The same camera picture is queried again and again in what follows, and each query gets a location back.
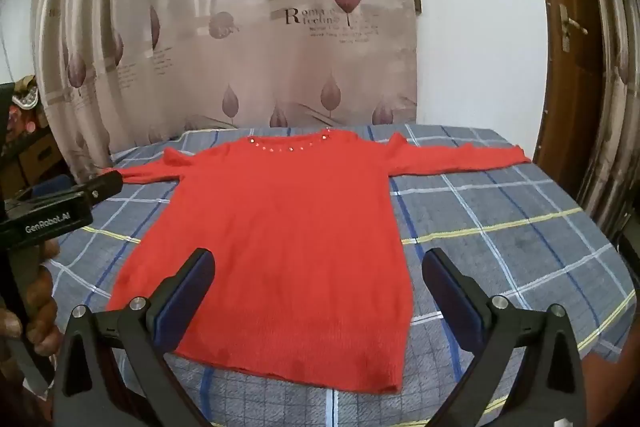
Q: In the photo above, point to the cardboard box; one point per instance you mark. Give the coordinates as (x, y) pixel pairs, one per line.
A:
(37, 164)

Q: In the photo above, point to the leaf print curtain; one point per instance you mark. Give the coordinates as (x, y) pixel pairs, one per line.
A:
(225, 7)

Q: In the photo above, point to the floral patterned cloth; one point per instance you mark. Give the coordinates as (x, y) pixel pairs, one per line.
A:
(22, 102)

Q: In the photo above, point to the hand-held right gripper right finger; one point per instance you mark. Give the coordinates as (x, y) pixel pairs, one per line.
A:
(452, 302)

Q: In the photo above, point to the beige striped curtain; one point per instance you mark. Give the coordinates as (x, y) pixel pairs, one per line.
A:
(617, 107)

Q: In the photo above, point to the red knit sweater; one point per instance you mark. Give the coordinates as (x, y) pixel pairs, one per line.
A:
(280, 232)

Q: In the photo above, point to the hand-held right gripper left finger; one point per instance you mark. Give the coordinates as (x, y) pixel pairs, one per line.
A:
(184, 303)

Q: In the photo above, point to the brown wooden door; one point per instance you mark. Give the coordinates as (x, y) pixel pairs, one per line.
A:
(555, 107)

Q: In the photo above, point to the person's left hand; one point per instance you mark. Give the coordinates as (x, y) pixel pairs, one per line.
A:
(42, 302)

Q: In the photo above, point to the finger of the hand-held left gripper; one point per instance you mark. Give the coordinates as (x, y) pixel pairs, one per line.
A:
(102, 185)

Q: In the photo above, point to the grey plaid blanket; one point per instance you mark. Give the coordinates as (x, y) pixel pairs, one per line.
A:
(500, 232)

